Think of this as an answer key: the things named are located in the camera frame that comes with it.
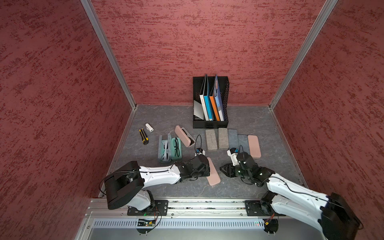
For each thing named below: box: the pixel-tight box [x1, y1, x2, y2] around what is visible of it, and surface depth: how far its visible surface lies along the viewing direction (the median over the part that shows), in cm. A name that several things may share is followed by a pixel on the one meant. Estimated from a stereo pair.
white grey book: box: [193, 74, 209, 121], surface depth 94 cm
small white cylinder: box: [145, 123, 154, 133], surface depth 105 cm
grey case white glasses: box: [158, 133, 172, 162], surface depth 94 cm
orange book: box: [209, 92, 221, 122], surface depth 92 cm
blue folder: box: [213, 74, 225, 122], surface depth 94 cm
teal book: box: [203, 75, 213, 121], surface depth 92 cm
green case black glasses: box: [168, 133, 182, 160], surface depth 97 cm
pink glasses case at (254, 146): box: [247, 135, 262, 159], surface depth 97 cm
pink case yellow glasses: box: [206, 157, 221, 186], surface depth 83 cm
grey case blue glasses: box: [237, 134, 251, 155], surface depth 99 cm
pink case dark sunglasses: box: [175, 125, 196, 148], surface depth 97 cm
